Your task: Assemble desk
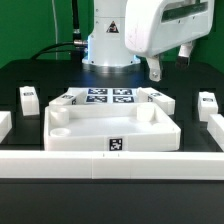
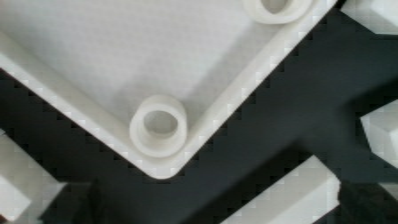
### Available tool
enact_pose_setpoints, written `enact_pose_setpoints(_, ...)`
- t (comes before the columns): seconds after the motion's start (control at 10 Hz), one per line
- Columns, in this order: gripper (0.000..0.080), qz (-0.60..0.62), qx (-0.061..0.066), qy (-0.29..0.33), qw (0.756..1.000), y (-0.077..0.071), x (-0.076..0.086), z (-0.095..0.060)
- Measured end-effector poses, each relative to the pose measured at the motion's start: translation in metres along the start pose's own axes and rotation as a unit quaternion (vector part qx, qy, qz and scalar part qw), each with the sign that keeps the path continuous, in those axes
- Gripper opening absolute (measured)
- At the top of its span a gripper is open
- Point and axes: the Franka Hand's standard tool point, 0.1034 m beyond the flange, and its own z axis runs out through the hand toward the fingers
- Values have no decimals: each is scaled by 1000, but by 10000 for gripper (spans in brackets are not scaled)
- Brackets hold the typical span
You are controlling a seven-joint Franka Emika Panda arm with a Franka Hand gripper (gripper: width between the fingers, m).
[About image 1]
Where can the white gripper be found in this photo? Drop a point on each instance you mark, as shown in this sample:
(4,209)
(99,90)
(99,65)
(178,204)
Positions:
(155,26)

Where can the white desk tabletop tray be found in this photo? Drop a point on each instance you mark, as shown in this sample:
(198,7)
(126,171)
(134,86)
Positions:
(132,127)

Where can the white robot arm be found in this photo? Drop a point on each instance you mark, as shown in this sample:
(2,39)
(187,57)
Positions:
(106,44)

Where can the fiducial marker sheet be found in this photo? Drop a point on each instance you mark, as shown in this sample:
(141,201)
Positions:
(104,95)

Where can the white right fence block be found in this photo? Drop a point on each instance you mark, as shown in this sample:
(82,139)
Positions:
(215,127)

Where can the white fence block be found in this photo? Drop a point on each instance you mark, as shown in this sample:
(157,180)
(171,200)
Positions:
(215,127)
(5,124)

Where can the white front fence bar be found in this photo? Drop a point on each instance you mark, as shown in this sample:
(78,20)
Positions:
(110,165)

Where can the white left fence block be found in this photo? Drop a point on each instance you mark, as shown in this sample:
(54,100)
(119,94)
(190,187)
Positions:
(5,124)

